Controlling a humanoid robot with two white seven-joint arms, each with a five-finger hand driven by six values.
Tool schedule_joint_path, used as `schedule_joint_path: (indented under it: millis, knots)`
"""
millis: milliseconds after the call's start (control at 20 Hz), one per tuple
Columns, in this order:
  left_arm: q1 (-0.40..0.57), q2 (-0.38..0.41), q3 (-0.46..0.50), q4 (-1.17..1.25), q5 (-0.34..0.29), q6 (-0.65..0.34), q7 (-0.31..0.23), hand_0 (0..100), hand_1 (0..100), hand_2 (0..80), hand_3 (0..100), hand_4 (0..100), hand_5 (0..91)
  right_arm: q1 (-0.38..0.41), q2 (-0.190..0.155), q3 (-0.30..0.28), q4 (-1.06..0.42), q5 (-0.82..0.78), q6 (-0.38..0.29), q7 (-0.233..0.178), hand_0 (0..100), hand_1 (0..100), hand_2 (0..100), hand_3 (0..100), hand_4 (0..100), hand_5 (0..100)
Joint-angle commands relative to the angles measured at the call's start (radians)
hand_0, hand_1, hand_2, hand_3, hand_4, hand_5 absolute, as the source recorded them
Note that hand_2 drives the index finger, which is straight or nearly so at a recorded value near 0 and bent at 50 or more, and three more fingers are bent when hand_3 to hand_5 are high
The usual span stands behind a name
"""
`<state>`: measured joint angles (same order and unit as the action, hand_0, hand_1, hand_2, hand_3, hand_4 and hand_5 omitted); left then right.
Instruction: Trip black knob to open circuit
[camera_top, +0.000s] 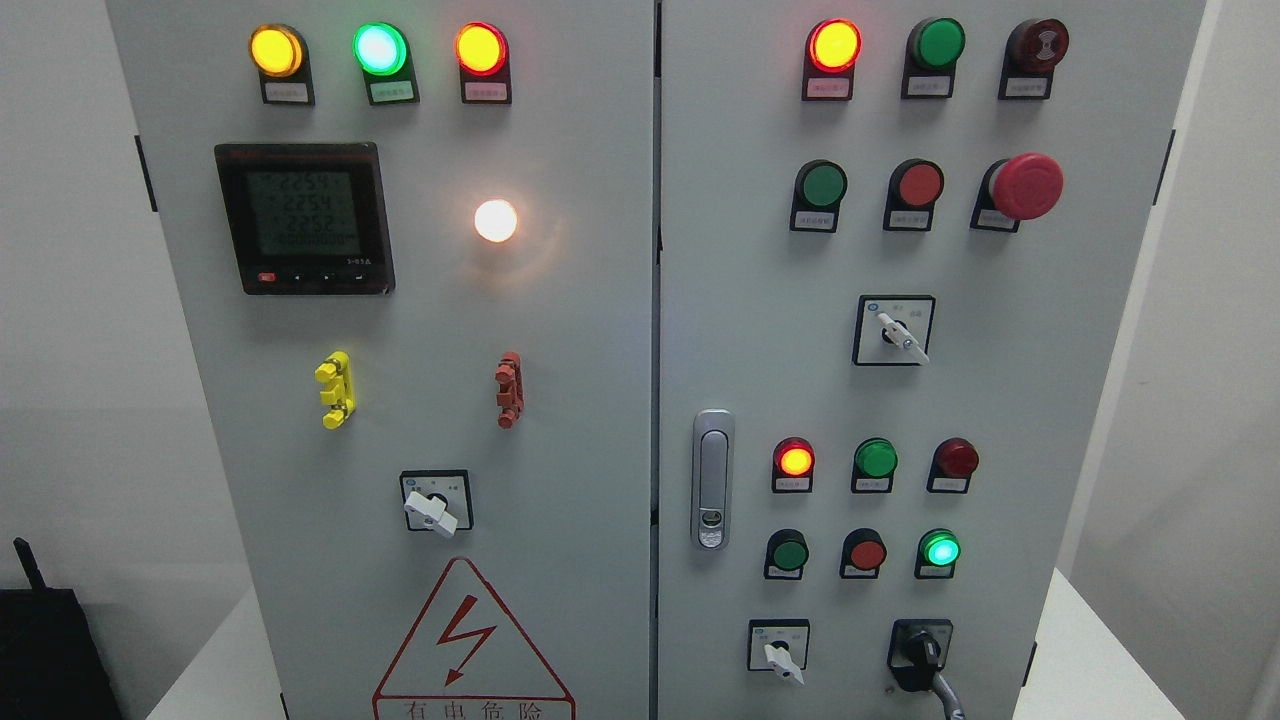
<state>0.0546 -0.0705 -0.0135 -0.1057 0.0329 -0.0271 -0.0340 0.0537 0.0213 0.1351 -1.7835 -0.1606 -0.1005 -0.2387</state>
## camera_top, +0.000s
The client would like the black rotary knob switch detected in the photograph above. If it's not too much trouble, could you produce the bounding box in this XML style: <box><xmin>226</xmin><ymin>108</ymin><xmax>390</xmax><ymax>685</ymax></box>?
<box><xmin>886</xmin><ymin>619</ymin><xmax>954</xmax><ymax>692</ymax></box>

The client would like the red terminal connector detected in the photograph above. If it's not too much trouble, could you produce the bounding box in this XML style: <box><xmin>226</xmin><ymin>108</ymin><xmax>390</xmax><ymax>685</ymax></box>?
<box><xmin>494</xmin><ymin>351</ymin><xmax>525</xmax><ymax>430</ymax></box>

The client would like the red lit indicator middle left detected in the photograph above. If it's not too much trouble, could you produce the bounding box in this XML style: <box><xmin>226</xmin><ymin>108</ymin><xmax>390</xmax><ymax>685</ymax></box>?
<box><xmin>771</xmin><ymin>436</ymin><xmax>817</xmax><ymax>495</ymax></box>

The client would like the white lit indicator lamp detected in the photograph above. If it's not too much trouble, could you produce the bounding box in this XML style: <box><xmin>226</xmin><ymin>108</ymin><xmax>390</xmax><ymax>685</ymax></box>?
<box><xmin>474</xmin><ymin>199</ymin><xmax>518</xmax><ymax>243</ymax></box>

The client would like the green push button lower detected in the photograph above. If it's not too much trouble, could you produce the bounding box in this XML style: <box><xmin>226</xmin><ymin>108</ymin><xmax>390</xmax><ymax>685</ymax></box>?
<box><xmin>763</xmin><ymin>528</ymin><xmax>810</xmax><ymax>582</ymax></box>

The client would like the green push button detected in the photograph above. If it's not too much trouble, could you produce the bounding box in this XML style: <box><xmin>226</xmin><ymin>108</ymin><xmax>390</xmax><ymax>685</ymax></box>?
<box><xmin>788</xmin><ymin>159</ymin><xmax>849</xmax><ymax>233</ymax></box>
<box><xmin>763</xmin><ymin>528</ymin><xmax>810</xmax><ymax>582</ymax></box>

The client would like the green push button upper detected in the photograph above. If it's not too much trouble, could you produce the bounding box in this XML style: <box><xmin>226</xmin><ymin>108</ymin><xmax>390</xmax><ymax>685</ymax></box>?
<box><xmin>788</xmin><ymin>159</ymin><xmax>849</xmax><ymax>233</ymax></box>

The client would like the grey left cabinet door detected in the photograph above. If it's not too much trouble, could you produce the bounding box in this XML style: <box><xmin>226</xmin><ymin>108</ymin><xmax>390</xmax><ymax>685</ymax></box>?
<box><xmin>108</xmin><ymin>1</ymin><xmax>657</xmax><ymax>719</ymax></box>

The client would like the grey cabinet door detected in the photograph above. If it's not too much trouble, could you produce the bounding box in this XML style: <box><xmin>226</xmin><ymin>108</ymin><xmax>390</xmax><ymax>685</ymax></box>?
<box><xmin>108</xmin><ymin>1</ymin><xmax>657</xmax><ymax>719</ymax></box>
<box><xmin>654</xmin><ymin>1</ymin><xmax>1204</xmax><ymax>719</ymax></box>

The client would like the green indicator middle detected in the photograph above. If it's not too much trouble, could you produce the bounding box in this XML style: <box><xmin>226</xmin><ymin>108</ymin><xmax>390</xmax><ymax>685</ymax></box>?
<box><xmin>850</xmin><ymin>437</ymin><xmax>899</xmax><ymax>495</ymax></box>

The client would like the grey right cabinet door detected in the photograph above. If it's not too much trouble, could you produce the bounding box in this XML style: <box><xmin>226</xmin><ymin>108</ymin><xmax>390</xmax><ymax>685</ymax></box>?
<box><xmin>654</xmin><ymin>1</ymin><xmax>1204</xmax><ymax>719</ymax></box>

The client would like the red push button lower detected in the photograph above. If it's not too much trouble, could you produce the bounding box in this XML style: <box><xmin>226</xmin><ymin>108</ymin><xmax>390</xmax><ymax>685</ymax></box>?
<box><xmin>838</xmin><ymin>528</ymin><xmax>887</xmax><ymax>579</ymax></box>

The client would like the red push button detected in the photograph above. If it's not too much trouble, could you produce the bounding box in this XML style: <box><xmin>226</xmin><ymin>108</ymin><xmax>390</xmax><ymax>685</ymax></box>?
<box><xmin>882</xmin><ymin>158</ymin><xmax>945</xmax><ymax>232</ymax></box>
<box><xmin>838</xmin><ymin>528</ymin><xmax>887</xmax><ymax>579</ymax></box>

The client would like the yellow terminal connector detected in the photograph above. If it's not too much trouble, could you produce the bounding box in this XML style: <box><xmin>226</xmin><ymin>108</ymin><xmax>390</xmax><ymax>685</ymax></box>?
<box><xmin>314</xmin><ymin>350</ymin><xmax>357</xmax><ymax>430</ymax></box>

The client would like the red push button upper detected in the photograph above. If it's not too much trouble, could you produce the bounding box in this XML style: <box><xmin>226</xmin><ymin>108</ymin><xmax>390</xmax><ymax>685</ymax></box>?
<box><xmin>882</xmin><ymin>158</ymin><xmax>945</xmax><ymax>232</ymax></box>

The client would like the red indicator middle right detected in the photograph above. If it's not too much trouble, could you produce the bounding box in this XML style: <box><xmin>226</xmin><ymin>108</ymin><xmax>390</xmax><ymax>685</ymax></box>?
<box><xmin>925</xmin><ymin>437</ymin><xmax>980</xmax><ymax>495</ymax></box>

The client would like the red lit indicator light left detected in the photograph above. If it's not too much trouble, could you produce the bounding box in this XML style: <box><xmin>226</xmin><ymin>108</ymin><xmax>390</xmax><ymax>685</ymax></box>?
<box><xmin>454</xmin><ymin>20</ymin><xmax>512</xmax><ymax>105</ymax></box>

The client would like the red electric warning sign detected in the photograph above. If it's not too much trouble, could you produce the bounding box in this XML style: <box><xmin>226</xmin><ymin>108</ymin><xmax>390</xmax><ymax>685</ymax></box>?
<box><xmin>372</xmin><ymin>557</ymin><xmax>577</xmax><ymax>719</ymax></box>

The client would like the green indicator lower right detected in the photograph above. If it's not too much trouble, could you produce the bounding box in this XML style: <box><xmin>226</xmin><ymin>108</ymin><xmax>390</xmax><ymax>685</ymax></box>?
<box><xmin>914</xmin><ymin>528</ymin><xmax>963</xmax><ymax>580</ymax></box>

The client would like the black digital power meter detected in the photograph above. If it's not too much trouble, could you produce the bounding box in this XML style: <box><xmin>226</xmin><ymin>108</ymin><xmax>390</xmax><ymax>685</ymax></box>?
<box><xmin>214</xmin><ymin>141</ymin><xmax>396</xmax><ymax>296</ymax></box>

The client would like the red lit indicator top right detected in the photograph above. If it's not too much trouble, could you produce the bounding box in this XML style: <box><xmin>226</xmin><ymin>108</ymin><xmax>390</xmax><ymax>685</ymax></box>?
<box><xmin>801</xmin><ymin>17</ymin><xmax>861</xmax><ymax>102</ymax></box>

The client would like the green lit indicator light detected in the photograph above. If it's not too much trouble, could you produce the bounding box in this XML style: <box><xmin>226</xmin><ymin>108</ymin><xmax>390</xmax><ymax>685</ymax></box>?
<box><xmin>352</xmin><ymin>20</ymin><xmax>420</xmax><ymax>106</ymax></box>

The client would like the red emergency stop button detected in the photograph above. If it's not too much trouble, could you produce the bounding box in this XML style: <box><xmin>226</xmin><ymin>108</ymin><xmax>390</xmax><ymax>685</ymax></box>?
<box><xmin>970</xmin><ymin>152</ymin><xmax>1065</xmax><ymax>233</ymax></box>

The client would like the green indicator top right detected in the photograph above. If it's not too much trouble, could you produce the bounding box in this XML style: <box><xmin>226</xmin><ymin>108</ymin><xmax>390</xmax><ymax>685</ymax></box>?
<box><xmin>900</xmin><ymin>17</ymin><xmax>966</xmax><ymax>100</ymax></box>

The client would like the yellow indicator light top left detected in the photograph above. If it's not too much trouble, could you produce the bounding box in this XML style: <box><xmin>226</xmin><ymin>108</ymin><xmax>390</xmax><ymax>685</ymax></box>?
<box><xmin>248</xmin><ymin>23</ymin><xmax>315</xmax><ymax>106</ymax></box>

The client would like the dark red buzzer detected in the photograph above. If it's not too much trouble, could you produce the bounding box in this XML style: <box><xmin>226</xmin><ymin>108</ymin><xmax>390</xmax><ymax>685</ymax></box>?
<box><xmin>998</xmin><ymin>18</ymin><xmax>1070</xmax><ymax>101</ymax></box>

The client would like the black box with antenna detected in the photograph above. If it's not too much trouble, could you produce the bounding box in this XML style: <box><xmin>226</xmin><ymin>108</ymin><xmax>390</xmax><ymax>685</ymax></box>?
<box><xmin>1</xmin><ymin>538</ymin><xmax>122</xmax><ymax>719</ymax></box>

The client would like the silver door latch handle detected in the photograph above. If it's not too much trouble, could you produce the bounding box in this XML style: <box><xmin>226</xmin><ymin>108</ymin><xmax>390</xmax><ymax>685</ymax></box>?
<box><xmin>691</xmin><ymin>409</ymin><xmax>735</xmax><ymax>550</ymax></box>

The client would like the white selector switch left door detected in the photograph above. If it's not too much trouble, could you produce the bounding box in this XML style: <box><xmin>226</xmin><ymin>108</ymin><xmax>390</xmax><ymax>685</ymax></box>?
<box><xmin>399</xmin><ymin>469</ymin><xmax>474</xmax><ymax>539</ymax></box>

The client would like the white selector switch upper right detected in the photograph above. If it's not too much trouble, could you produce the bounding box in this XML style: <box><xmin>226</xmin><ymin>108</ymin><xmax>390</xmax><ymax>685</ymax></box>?
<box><xmin>852</xmin><ymin>293</ymin><xmax>936</xmax><ymax>366</ymax></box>

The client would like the white selector switch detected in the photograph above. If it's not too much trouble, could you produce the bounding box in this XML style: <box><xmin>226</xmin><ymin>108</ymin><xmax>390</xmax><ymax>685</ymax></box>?
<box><xmin>748</xmin><ymin>618</ymin><xmax>812</xmax><ymax>685</ymax></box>
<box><xmin>852</xmin><ymin>293</ymin><xmax>936</xmax><ymax>366</ymax></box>

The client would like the white selector switch lower right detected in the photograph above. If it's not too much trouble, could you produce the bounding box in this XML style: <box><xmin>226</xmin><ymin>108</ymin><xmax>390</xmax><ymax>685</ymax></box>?
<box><xmin>748</xmin><ymin>618</ymin><xmax>812</xmax><ymax>685</ymax></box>

